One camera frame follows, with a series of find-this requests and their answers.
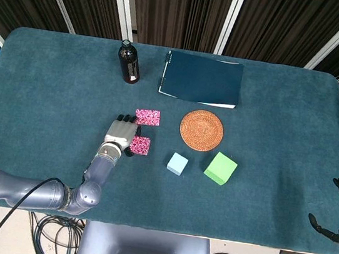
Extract round woven rattan coaster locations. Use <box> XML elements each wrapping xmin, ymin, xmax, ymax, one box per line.
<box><xmin>176</xmin><ymin>107</ymin><xmax>227</xmax><ymax>155</ymax></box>

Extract grey robot torso base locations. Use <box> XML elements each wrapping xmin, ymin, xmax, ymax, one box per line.
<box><xmin>75</xmin><ymin>220</ymin><xmax>215</xmax><ymax>254</ymax></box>

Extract green foam cube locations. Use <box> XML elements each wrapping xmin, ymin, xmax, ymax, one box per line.
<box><xmin>201</xmin><ymin>150</ymin><xmax>240</xmax><ymax>188</ymax></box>

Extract black floor cable bundle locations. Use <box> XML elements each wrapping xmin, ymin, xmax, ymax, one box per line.
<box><xmin>23</xmin><ymin>210</ymin><xmax>86</xmax><ymax>254</ymax></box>

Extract pink patterned rectangular packet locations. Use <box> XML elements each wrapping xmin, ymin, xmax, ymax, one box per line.
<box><xmin>128</xmin><ymin>135</ymin><xmax>152</xmax><ymax>157</ymax></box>
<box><xmin>133</xmin><ymin>106</ymin><xmax>162</xmax><ymax>129</ymax></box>

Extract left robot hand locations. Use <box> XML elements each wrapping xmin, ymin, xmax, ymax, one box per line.
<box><xmin>101</xmin><ymin>110</ymin><xmax>146</xmax><ymax>160</ymax></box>

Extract brown glass bottle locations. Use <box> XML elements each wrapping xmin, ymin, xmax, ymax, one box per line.
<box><xmin>114</xmin><ymin>38</ymin><xmax>145</xmax><ymax>86</ymax></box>

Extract teal table cloth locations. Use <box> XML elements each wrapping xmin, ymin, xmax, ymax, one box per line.
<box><xmin>0</xmin><ymin>23</ymin><xmax>339</xmax><ymax>254</ymax></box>

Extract light blue cube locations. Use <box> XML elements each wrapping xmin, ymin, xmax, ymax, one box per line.
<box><xmin>165</xmin><ymin>151</ymin><xmax>190</xmax><ymax>178</ymax></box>

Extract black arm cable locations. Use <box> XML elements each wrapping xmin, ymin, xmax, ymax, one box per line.
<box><xmin>0</xmin><ymin>153</ymin><xmax>91</xmax><ymax>254</ymax></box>

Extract dark blue notebook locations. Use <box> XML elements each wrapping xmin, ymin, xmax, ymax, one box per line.
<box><xmin>156</xmin><ymin>48</ymin><xmax>246</xmax><ymax>111</ymax></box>

